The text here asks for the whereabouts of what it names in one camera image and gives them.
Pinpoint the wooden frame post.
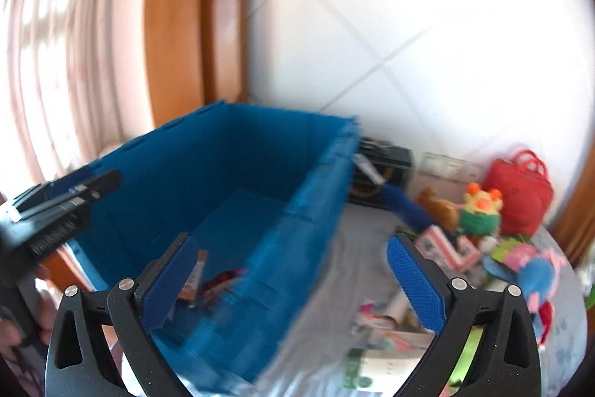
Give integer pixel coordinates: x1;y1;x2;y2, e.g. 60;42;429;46
552;180;595;260

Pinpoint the pink blue plush toy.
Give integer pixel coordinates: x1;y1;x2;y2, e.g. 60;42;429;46
483;246;567;346

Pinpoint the wooden door frame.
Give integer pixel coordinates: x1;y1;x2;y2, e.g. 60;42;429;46
146;0;254;130

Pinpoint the red handbag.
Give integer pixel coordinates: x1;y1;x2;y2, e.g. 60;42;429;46
481;150;555;236

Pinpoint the white wall socket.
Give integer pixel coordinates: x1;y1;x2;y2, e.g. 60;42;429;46
421;151;484;183

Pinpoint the green orange plush toy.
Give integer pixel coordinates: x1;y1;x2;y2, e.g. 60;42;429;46
458;183;506;238

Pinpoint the white plastic bag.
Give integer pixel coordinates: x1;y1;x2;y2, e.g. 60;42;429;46
575;257;595;310

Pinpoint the grey cloth desktop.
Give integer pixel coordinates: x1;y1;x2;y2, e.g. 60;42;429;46
260;192;587;397

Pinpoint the white flat box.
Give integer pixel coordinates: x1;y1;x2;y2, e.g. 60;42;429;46
371;329;435;354

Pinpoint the green packet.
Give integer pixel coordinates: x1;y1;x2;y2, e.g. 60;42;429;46
493;239;535;261

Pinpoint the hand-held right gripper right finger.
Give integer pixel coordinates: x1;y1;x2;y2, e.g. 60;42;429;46
387;233;542;397

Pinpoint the black box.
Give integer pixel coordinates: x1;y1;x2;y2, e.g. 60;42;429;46
348;137;414;208

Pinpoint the brown plush toy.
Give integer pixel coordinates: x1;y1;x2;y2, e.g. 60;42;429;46
416;187;460;231

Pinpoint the pink white packet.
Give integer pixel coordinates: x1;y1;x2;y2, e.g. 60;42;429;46
356;299;401;333

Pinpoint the pink sheer curtain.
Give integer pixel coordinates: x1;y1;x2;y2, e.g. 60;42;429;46
0;0;159;202

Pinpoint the person's left hand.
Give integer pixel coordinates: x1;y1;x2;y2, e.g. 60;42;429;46
0;264;59;353

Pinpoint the blue feather stick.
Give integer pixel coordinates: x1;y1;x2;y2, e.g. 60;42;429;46
379;185;435;231

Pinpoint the orange packet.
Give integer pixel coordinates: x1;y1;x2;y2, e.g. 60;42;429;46
179;250;208;308

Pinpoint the white tube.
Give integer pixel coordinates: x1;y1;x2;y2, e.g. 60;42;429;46
381;288;415;329

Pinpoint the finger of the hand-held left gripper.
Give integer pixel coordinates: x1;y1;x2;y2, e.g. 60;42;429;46
70;170;122;206

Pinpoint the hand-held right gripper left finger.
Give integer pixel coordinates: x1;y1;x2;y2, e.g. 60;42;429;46
44;233;200;397

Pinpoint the green white box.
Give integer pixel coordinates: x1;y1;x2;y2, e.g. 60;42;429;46
344;348;425;391

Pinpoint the blue plastic crate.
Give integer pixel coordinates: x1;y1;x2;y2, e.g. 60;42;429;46
44;100;362;395

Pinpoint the pink white box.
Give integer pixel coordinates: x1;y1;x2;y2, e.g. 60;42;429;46
415;225;482;270

